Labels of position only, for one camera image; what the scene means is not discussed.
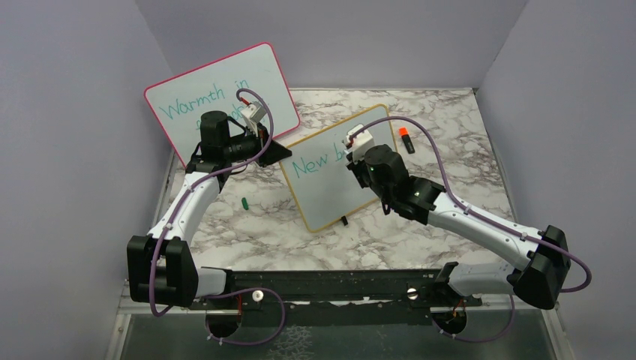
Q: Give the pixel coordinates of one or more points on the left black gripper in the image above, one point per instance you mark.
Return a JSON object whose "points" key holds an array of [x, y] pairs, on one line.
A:
{"points": [[274, 153]]}

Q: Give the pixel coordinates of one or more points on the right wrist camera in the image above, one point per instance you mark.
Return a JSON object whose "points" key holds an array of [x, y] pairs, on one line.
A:
{"points": [[356, 146]]}

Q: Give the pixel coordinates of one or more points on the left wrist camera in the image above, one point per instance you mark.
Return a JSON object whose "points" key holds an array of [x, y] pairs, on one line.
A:
{"points": [[252, 115]]}

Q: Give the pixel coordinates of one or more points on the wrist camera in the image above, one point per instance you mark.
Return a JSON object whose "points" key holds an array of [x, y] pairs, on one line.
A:
{"points": [[356, 146], [252, 115]]}

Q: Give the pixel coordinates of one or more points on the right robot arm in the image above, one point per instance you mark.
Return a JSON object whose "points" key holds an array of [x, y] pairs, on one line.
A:
{"points": [[535, 265]]}

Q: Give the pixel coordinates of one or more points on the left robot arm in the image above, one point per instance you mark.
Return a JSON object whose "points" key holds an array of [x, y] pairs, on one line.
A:
{"points": [[184, 223]]}

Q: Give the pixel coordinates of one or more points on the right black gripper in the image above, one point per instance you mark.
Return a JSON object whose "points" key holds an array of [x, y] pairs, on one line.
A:
{"points": [[355, 167]]}

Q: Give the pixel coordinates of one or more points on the yellow framed whiteboard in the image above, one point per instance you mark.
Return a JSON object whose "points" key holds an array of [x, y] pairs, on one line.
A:
{"points": [[323, 188]]}

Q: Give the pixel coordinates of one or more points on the pink framed whiteboard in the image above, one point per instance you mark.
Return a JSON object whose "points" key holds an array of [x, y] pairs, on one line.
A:
{"points": [[178, 102]]}

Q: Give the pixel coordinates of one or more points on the orange black highlighter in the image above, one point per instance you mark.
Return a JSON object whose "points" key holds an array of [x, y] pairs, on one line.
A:
{"points": [[406, 140]]}

